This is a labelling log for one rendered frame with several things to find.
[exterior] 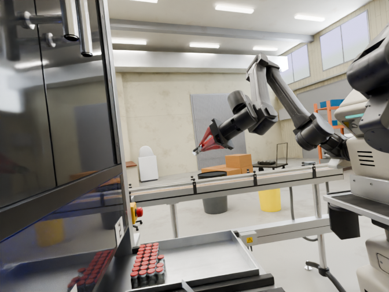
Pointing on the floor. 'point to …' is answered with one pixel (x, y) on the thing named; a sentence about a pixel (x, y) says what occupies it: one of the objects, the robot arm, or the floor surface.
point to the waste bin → (221, 203)
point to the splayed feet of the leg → (325, 274)
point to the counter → (131, 168)
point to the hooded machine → (147, 165)
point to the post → (124, 247)
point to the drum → (270, 200)
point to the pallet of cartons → (234, 165)
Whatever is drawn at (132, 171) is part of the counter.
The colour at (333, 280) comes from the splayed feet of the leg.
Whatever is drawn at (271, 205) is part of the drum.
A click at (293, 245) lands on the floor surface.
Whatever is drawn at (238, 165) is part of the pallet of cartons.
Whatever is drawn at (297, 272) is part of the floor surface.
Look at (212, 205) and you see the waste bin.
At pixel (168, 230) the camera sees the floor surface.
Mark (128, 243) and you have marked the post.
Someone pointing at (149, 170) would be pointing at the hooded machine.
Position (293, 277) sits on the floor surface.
